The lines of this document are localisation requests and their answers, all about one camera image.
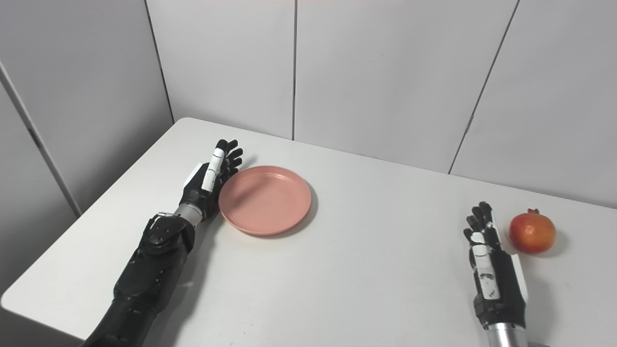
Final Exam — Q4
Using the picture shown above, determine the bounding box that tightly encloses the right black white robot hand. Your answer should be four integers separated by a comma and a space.
463, 201, 529, 332

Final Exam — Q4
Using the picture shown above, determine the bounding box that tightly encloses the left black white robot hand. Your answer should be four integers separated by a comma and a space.
179, 139, 244, 221

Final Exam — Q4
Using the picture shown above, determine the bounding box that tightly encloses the red pomegranate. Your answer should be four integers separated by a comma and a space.
509, 209, 557, 254

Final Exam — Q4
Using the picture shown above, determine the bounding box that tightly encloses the pink round plate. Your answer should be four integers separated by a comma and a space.
218, 166, 312, 236

